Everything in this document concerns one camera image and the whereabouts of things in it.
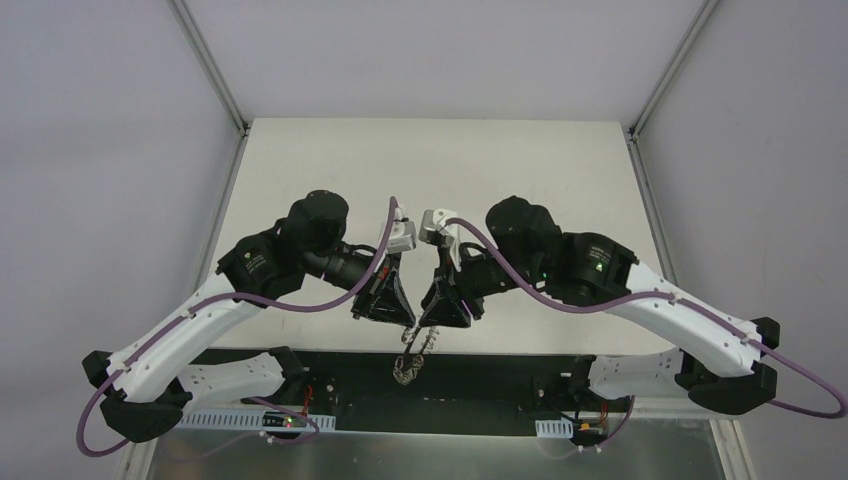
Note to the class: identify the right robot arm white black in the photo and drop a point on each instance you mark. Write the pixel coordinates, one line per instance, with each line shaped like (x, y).
(715, 360)

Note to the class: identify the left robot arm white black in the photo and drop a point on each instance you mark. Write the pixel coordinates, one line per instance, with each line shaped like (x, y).
(145, 389)

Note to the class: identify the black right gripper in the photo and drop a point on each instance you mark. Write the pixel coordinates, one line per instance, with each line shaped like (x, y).
(451, 284)

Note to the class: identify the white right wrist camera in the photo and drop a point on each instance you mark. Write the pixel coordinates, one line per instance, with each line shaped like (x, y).
(435, 230)

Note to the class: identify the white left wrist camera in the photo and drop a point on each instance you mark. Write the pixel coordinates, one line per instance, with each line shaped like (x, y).
(403, 233)

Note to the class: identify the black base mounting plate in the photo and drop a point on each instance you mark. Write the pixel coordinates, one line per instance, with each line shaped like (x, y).
(456, 394)

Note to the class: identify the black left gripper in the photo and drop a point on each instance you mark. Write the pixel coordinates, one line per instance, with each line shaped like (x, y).
(372, 283)

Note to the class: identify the white slotted cable duct right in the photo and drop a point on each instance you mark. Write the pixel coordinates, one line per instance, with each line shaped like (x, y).
(554, 429)

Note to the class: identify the white slotted cable duct left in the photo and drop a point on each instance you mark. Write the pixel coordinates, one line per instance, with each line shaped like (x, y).
(237, 419)

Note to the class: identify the white slotted cable duct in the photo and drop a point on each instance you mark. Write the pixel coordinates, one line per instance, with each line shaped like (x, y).
(237, 419)
(554, 429)

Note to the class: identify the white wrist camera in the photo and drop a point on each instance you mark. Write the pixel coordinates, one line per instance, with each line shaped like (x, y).
(435, 230)
(403, 233)

